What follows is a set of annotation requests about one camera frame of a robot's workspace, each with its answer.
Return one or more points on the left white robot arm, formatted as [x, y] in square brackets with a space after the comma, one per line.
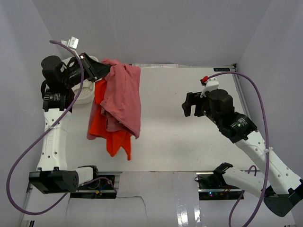
[52, 174]

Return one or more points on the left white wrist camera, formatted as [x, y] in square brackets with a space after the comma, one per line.
[71, 43]

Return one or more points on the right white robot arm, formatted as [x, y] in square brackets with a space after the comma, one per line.
[284, 187]

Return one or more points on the pink t-shirt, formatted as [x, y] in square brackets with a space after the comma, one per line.
[121, 105]

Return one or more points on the orange t-shirt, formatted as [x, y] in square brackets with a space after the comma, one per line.
[98, 125]

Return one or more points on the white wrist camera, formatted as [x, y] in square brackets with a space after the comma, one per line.
[71, 43]
[209, 84]

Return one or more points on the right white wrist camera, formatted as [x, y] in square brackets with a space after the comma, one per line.
[209, 84]

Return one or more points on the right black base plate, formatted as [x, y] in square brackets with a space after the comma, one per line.
[211, 188]

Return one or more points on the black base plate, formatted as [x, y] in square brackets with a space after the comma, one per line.
[101, 189]
[211, 188]

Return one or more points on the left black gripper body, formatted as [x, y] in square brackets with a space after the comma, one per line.
[86, 63]

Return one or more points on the dark label sticker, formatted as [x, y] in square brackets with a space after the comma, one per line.
[221, 69]

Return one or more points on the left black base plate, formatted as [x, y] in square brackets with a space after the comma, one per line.
[101, 189]

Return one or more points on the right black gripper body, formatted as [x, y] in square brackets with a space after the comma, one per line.
[201, 105]

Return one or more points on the white laundry basket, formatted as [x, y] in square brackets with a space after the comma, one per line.
[87, 93]

